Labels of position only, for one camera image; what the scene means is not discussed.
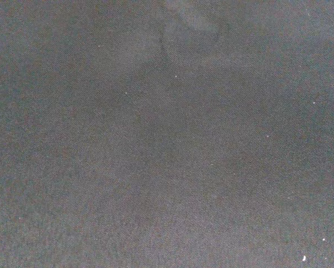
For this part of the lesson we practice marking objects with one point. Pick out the black bench cloth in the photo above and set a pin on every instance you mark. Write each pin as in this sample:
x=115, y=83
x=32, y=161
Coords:
x=167, y=134

